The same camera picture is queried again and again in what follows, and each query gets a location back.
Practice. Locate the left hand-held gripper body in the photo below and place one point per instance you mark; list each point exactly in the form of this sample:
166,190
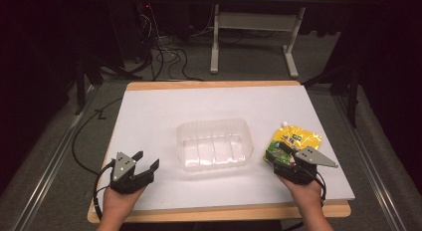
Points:
123,179

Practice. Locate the person's left hand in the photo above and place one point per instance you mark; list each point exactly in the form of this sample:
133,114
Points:
120,201

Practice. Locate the white metal desk frame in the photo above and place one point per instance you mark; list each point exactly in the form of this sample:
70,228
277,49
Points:
255,22

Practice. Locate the white table mat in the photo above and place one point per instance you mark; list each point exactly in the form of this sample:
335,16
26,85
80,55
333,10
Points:
199,105

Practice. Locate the yellow spouted pouch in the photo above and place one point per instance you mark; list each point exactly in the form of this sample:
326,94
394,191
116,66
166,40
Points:
295,138

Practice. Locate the black metal stand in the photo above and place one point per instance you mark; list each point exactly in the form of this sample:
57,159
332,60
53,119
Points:
83,81
351,91

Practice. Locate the clear plastic container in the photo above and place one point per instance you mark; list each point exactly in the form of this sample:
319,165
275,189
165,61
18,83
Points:
215,146

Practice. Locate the aluminium floor rail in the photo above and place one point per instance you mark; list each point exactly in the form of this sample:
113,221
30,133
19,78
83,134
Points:
49,164
368,158

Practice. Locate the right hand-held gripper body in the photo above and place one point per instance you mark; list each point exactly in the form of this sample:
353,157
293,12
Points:
300,173

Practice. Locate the person's right hand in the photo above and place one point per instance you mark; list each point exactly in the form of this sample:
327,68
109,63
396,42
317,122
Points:
305,195

